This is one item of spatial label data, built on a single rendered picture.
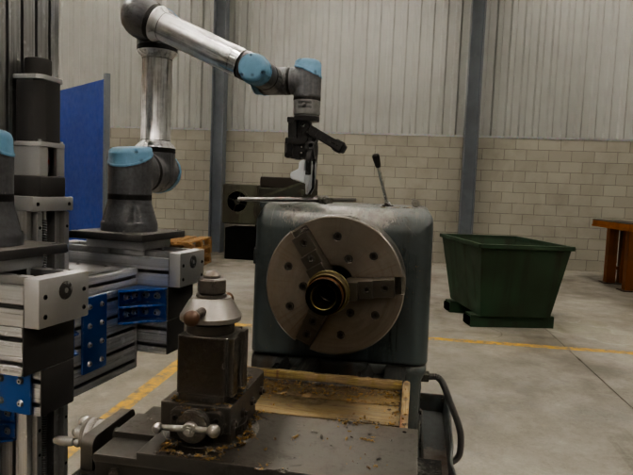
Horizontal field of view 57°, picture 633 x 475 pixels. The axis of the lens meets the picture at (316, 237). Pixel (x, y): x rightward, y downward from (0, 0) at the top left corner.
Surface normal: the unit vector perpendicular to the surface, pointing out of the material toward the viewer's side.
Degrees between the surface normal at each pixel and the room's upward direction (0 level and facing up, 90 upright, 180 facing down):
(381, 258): 90
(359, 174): 90
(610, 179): 90
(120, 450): 0
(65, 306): 90
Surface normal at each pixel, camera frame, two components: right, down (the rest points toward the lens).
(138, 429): 0.04, -1.00
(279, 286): -0.18, 0.07
